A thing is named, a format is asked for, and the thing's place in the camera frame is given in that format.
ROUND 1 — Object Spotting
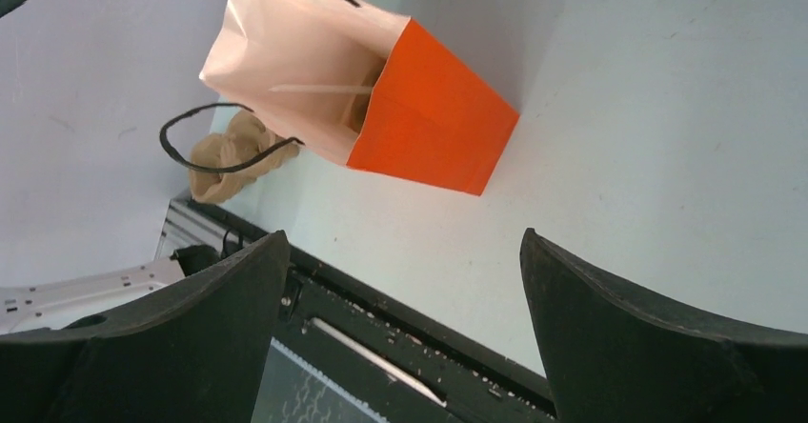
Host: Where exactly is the orange paper bag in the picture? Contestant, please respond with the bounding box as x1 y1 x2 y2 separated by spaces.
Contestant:
158 0 521 197

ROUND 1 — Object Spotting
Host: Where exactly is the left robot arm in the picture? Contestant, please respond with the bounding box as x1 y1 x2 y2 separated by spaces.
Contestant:
1 245 220 334

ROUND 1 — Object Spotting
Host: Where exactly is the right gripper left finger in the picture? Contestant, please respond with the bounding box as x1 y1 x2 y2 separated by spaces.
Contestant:
1 231 291 422

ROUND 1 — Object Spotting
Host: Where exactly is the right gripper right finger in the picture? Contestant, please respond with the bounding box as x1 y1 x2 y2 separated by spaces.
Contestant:
519 229 807 422

